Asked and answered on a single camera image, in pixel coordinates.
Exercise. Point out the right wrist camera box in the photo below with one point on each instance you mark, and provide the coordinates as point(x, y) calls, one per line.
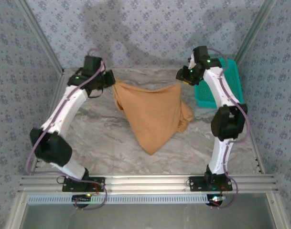
point(200, 52)

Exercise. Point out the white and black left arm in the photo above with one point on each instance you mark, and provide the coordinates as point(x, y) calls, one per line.
point(64, 109)

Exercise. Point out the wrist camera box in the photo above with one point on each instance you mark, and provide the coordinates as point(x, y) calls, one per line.
point(92, 63)
point(200, 52)

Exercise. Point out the orange t-shirt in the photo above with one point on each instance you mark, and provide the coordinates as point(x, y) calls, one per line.
point(150, 114)

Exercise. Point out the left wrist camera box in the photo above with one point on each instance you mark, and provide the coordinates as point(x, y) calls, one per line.
point(92, 63)

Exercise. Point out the aluminium corner post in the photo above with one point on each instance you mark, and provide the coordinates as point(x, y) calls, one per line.
point(255, 31)
point(42, 35)

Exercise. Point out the aluminium side rail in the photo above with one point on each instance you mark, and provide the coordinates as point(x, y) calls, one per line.
point(255, 148)
point(60, 82)

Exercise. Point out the aluminium frame leg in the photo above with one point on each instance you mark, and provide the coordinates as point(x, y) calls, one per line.
point(16, 210)
point(275, 210)

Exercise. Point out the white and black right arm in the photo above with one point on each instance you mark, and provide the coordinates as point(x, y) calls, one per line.
point(217, 83)

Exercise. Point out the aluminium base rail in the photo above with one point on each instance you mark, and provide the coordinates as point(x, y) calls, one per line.
point(147, 183)

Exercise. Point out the teal plastic basket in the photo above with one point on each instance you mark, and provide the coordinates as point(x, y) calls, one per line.
point(231, 78)

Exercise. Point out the black controller board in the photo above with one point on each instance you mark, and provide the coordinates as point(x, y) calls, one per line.
point(215, 199)
point(80, 198)

